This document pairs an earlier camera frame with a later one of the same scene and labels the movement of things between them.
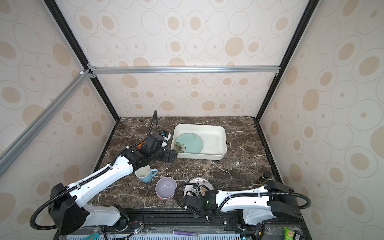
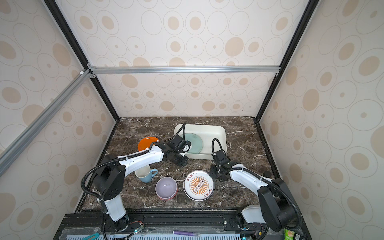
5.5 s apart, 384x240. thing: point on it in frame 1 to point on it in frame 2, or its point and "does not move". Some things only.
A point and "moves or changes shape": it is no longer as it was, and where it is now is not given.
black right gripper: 195,217 to 211,174
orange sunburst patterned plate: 203,183 moves or changes shape
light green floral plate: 188,143 does not move
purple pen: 185,233 does not move
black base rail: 237,223 does not move
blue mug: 145,174 does not move
